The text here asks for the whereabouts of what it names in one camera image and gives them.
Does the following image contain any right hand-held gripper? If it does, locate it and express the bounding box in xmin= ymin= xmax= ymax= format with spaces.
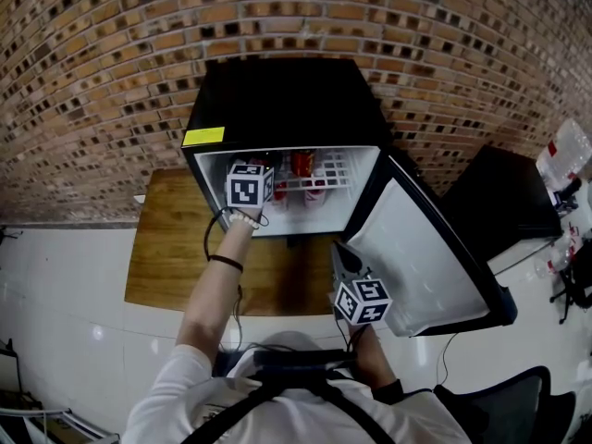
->
xmin=330 ymin=240 xmax=394 ymax=327

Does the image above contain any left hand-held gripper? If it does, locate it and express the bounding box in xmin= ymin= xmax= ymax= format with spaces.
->
xmin=225 ymin=163 xmax=276 ymax=209

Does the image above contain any black mini fridge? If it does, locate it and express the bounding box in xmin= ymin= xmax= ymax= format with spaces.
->
xmin=180 ymin=56 xmax=518 ymax=339

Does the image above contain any person's left forearm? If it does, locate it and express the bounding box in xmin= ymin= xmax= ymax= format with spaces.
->
xmin=175 ymin=205 xmax=265 ymax=364

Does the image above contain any person's right forearm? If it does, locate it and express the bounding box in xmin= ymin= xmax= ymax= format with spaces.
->
xmin=351 ymin=324 xmax=406 ymax=404

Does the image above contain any yellow sticker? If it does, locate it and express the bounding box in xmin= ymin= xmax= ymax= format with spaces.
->
xmin=181 ymin=126 xmax=227 ymax=148

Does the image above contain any black wrist band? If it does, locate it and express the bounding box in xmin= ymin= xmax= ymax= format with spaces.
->
xmin=207 ymin=253 xmax=245 ymax=274

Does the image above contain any wooden table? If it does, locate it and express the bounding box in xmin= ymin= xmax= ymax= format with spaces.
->
xmin=123 ymin=168 xmax=346 ymax=318

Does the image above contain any black chest harness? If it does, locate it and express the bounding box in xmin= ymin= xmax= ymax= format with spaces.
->
xmin=182 ymin=348 xmax=397 ymax=444

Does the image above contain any person's white shirt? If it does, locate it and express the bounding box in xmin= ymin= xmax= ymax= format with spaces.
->
xmin=120 ymin=330 xmax=473 ymax=444

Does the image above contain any black cabinet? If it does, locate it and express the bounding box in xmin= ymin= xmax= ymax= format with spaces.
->
xmin=441 ymin=144 xmax=564 ymax=264

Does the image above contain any black office chair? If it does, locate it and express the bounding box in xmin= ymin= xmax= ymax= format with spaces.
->
xmin=433 ymin=365 xmax=577 ymax=444

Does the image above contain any clear plastic bottle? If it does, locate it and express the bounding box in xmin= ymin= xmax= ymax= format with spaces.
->
xmin=534 ymin=242 xmax=575 ymax=278

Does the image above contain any metal rack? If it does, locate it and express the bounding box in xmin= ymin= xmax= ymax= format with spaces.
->
xmin=0 ymin=339 xmax=122 ymax=444

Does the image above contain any white bead bracelet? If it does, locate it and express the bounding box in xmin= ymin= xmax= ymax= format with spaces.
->
xmin=228 ymin=213 xmax=262 ymax=230

